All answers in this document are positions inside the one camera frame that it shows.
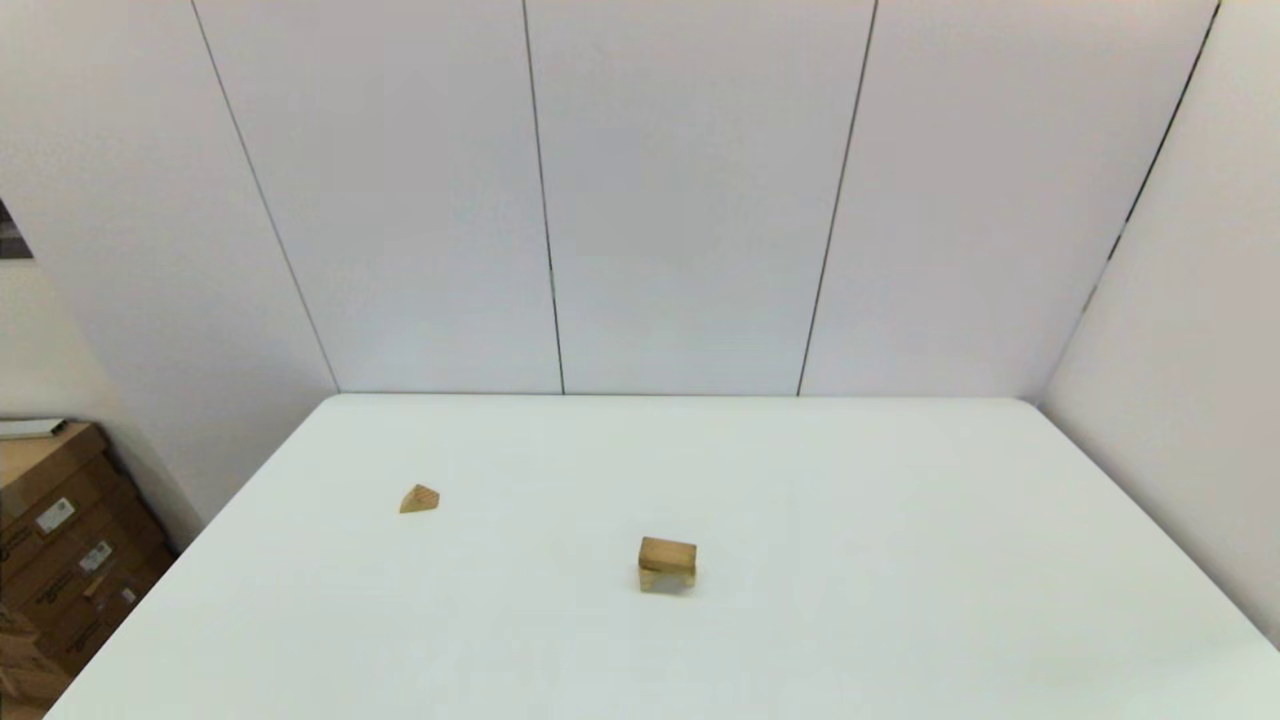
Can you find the rectangular wooden building block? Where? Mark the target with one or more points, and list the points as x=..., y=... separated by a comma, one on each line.
x=668, y=555

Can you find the arched wooden building block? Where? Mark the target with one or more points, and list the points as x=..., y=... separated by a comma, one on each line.
x=660, y=583

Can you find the triangular wooden building block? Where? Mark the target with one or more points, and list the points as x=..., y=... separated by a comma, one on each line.
x=419, y=499

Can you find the brown cardboard box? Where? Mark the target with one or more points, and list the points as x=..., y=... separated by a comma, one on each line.
x=55, y=515
x=100, y=600

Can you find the flat grey item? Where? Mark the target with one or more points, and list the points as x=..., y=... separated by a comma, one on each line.
x=30, y=428

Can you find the dark wall fixture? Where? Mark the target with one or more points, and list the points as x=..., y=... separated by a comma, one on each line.
x=10, y=238

